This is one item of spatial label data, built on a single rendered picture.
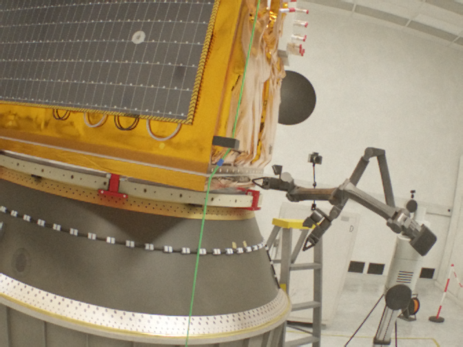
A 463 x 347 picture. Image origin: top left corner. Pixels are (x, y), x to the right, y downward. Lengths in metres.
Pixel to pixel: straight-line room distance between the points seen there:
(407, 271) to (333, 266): 3.47
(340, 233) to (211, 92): 4.39
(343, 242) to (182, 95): 4.48
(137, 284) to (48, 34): 1.05
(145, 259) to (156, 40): 0.81
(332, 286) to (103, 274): 4.39
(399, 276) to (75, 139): 1.68
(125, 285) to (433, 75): 9.27
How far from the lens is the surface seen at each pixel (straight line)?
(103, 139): 1.75
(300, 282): 5.97
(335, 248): 5.92
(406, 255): 2.53
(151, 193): 1.97
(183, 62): 1.65
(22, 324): 1.96
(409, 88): 10.28
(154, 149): 1.68
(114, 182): 1.92
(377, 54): 10.28
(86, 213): 1.95
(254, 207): 2.39
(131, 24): 1.75
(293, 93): 9.93
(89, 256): 1.90
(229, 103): 1.69
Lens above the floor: 1.85
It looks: 1 degrees down
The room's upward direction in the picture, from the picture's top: 10 degrees clockwise
